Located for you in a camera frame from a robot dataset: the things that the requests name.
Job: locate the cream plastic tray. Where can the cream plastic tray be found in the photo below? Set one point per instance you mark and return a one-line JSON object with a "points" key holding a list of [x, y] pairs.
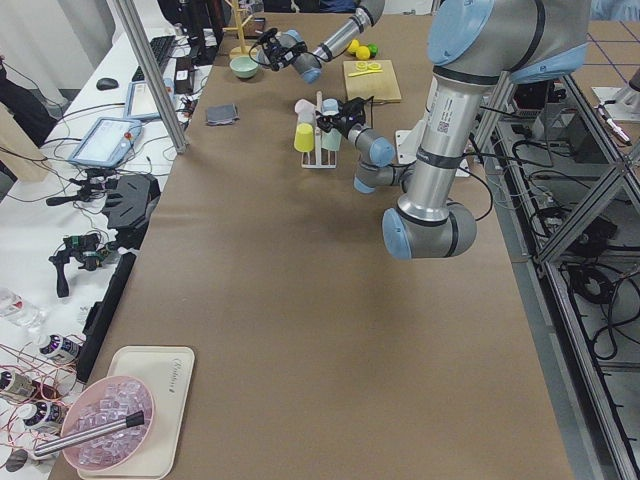
{"points": [[166, 372]]}

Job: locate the green lime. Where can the green lime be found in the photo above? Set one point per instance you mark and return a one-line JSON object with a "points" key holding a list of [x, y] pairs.
{"points": [[373, 49]]}

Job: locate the light blue plastic cup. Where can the light blue plastic cup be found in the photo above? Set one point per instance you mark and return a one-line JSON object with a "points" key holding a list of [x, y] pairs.
{"points": [[330, 106]]}

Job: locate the green plastic cup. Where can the green plastic cup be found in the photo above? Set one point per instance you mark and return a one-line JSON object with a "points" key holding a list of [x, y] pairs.
{"points": [[331, 140]]}

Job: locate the metal scoop handle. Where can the metal scoop handle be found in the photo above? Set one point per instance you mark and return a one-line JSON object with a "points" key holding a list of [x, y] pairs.
{"points": [[132, 420]]}

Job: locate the pink bowl of ice cubes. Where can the pink bowl of ice cubes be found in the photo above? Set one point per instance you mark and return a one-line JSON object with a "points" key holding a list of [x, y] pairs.
{"points": [[110, 399]]}

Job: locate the yellow plastic knife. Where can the yellow plastic knife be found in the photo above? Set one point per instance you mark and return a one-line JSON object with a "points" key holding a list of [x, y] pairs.
{"points": [[363, 72]]}

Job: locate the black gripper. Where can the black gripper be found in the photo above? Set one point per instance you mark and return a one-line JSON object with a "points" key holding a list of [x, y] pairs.
{"points": [[341, 123], [281, 56]]}

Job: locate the yellow plastic cup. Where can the yellow plastic cup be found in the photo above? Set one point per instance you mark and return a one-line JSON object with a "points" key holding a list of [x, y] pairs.
{"points": [[304, 138]]}

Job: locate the light green bowl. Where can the light green bowl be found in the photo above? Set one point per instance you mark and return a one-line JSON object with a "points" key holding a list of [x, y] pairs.
{"points": [[244, 67]]}

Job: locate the whole yellow lemon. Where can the whole yellow lemon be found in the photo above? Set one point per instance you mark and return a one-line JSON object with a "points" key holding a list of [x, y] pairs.
{"points": [[362, 53], [353, 46]]}

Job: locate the black computer mouse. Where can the black computer mouse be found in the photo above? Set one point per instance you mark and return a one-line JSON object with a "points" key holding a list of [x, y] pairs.
{"points": [[106, 83]]}

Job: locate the aluminium frame post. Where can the aluminium frame post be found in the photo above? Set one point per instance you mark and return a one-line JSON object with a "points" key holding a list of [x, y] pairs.
{"points": [[136, 34]]}

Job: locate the white wire cup rack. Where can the white wire cup rack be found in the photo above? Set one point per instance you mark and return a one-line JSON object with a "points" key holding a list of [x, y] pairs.
{"points": [[318, 158]]}

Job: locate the plastic water bottle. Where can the plastic water bottle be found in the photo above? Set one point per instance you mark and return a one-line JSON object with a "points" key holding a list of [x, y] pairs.
{"points": [[19, 311]]}

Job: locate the blue teach pendant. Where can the blue teach pendant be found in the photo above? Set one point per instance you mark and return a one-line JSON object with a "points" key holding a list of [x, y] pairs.
{"points": [[106, 143], [139, 102]]}

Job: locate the black keyboard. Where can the black keyboard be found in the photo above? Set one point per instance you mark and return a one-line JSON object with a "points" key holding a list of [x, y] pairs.
{"points": [[162, 47]]}

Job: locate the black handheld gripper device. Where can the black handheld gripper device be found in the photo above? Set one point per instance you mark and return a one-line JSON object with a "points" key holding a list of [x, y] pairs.
{"points": [[88, 250]]}

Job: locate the wooden mug tree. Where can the wooden mug tree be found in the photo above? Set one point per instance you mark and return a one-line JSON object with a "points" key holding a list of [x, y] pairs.
{"points": [[241, 16]]}

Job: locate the grey folded cloth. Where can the grey folded cloth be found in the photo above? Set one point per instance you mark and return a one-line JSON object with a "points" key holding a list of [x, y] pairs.
{"points": [[221, 115]]}

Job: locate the pink plastic cup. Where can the pink plastic cup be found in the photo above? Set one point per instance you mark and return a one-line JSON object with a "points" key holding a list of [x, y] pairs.
{"points": [[305, 111]]}

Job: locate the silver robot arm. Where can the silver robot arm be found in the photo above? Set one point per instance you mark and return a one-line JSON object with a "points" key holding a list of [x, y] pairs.
{"points": [[470, 44], [367, 14]]}

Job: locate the wooden cutting board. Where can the wooden cutting board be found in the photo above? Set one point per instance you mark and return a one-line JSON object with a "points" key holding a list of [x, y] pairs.
{"points": [[382, 87]]}

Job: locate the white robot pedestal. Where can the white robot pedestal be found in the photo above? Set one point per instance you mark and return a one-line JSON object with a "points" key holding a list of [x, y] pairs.
{"points": [[407, 145]]}

